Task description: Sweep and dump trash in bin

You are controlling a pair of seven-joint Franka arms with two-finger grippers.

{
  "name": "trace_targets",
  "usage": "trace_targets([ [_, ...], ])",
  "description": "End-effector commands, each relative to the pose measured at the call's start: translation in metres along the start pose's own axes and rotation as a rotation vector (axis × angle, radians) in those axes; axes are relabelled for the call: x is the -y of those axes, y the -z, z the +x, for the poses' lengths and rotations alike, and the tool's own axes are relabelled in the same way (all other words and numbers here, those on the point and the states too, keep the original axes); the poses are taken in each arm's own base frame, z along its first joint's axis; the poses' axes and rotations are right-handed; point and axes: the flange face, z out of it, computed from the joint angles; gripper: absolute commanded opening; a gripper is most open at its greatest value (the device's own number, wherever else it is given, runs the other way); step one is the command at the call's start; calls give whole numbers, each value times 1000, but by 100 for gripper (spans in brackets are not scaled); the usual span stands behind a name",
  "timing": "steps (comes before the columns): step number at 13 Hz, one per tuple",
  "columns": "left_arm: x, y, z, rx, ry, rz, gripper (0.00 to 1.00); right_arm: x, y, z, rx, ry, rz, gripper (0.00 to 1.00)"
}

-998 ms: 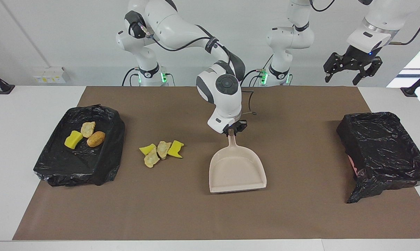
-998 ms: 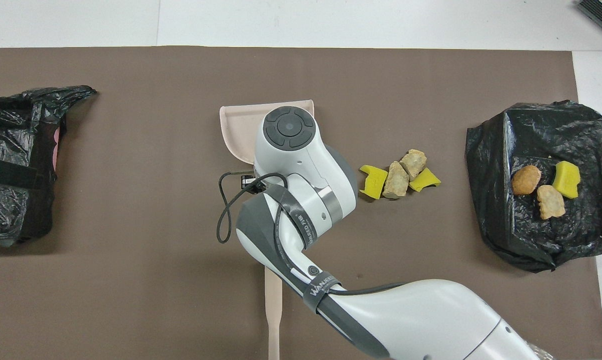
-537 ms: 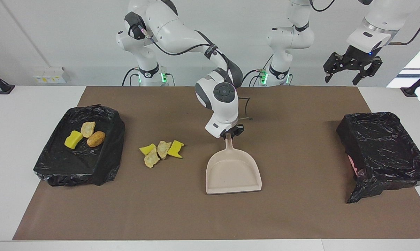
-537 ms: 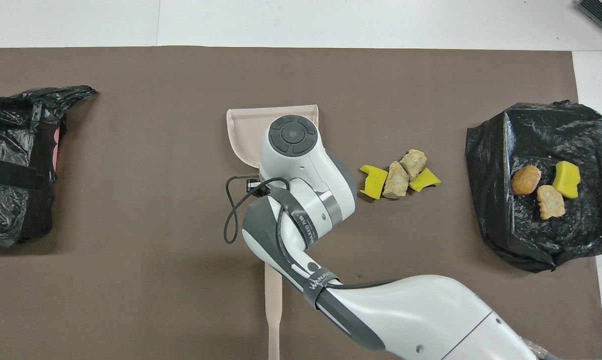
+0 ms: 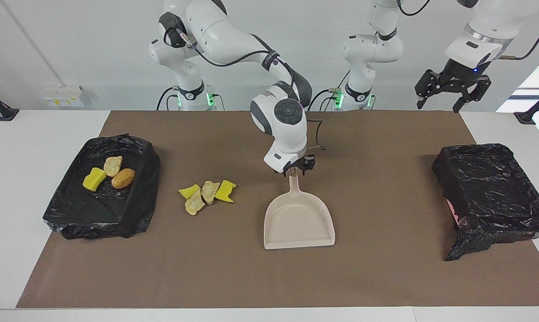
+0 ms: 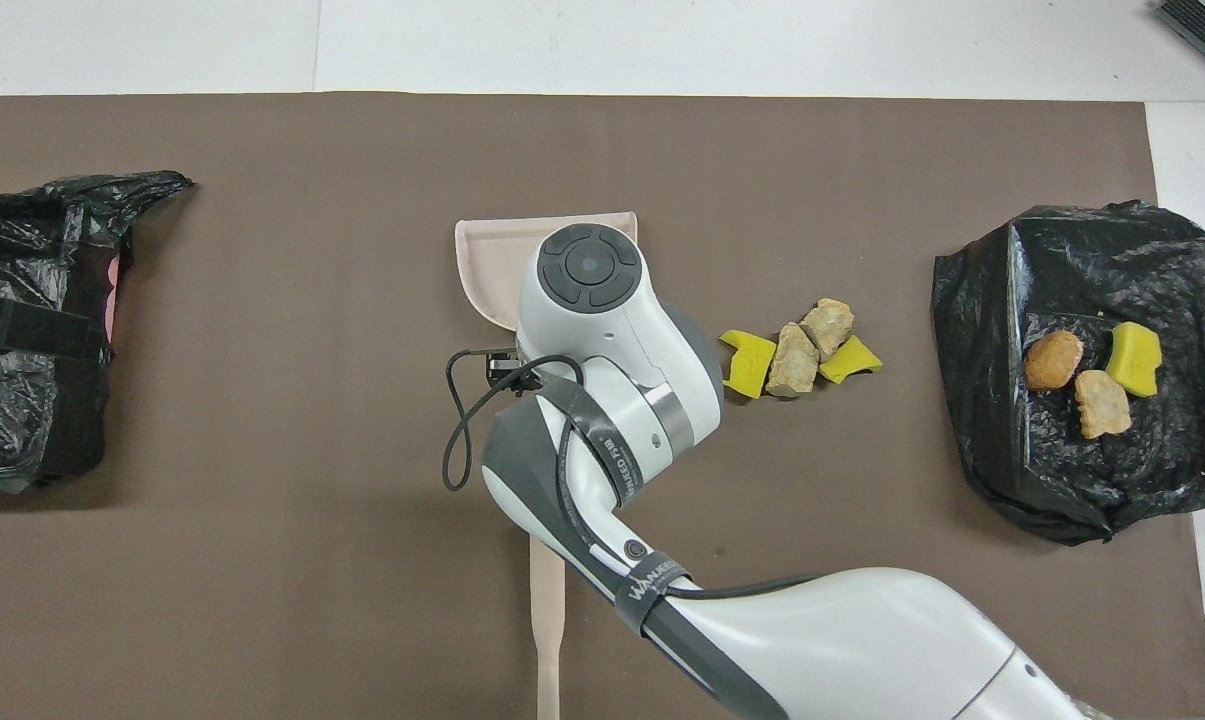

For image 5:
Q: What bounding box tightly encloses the striped orange croissant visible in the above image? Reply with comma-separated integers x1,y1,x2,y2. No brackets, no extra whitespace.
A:
103,156,123,178

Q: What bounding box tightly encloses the black bag lined pink bin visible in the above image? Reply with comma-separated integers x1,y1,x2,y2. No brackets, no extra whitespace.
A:
432,143,539,262

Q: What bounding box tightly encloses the yellow sponge wedge piece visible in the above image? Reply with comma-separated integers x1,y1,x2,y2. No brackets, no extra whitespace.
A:
178,184,201,200

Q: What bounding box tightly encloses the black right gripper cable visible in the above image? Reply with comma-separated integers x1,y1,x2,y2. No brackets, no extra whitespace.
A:
164,13,328,151

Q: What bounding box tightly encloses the thick yellow sponge block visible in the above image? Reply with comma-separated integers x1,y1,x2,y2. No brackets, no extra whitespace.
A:
82,168,107,192

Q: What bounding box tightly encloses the white wall socket box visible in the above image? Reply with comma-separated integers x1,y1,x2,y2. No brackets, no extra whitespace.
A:
42,86,86,108

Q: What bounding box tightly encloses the black angled stand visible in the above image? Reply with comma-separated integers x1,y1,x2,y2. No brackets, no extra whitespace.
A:
514,87,539,125
0,85,20,122

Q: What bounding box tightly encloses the black arm base cable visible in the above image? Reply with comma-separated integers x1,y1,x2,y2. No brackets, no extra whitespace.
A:
156,86,180,111
307,69,352,111

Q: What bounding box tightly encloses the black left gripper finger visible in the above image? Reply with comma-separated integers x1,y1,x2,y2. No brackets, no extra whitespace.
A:
415,69,445,110
451,78,492,114

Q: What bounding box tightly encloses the brown bread bun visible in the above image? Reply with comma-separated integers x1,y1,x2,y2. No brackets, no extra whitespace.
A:
111,168,136,190

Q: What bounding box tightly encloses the black right arm base cable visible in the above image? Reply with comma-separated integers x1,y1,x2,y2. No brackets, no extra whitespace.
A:
156,86,180,111

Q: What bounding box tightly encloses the black left arm base cable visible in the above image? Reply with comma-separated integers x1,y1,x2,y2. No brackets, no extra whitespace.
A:
307,69,352,111

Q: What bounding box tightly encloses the brown table mat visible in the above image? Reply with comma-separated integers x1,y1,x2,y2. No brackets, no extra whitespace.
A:
16,110,539,309

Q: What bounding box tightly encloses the notched yellow sponge piece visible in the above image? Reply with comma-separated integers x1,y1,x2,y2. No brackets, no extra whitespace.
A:
214,180,237,203

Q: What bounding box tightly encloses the beige plastic dustpan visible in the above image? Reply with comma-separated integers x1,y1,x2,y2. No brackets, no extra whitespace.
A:
263,169,336,250

